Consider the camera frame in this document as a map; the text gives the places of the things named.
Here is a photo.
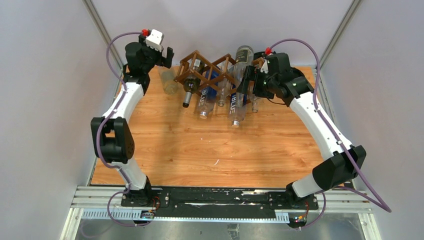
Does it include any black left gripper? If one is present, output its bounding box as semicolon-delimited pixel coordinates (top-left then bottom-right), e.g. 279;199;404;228
138;36;173;74

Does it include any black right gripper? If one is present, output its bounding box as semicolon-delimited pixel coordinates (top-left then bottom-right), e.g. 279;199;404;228
236;65;279;100

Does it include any clear glass bottle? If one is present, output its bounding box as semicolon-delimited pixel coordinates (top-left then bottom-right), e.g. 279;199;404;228
158;67;179;95

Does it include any clear bottle black label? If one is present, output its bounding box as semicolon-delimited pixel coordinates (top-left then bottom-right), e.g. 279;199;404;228
232;45;254;87

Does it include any dark green wine bottle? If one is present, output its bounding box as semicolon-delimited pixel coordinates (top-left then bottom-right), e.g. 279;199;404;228
182;59;205;108

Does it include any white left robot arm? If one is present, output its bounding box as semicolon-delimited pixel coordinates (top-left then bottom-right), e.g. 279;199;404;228
90;42;174;207

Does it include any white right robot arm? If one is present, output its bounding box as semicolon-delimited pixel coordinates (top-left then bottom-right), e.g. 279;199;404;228
236;53;366;209

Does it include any slim clear bottle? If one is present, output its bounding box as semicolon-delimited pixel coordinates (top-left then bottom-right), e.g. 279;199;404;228
217;62;233;107

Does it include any brown wooden wine rack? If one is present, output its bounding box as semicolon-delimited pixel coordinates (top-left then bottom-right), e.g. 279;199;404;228
173;50;245;96

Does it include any blue label clear bottle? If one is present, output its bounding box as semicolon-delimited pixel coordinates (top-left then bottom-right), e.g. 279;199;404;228
197;86;217;119

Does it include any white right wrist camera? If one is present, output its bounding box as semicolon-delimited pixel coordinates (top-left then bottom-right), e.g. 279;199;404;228
260;59;269;74

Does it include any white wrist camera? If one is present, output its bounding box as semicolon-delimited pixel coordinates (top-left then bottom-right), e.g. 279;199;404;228
145;29;164;53
260;59;269;74

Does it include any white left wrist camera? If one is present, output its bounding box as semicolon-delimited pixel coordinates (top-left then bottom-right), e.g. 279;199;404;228
145;29;164;53

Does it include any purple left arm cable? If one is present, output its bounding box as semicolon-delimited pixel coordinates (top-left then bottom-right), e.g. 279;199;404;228
96;31;150;228

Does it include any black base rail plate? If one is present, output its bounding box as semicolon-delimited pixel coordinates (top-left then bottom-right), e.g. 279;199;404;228
121;186;319;220

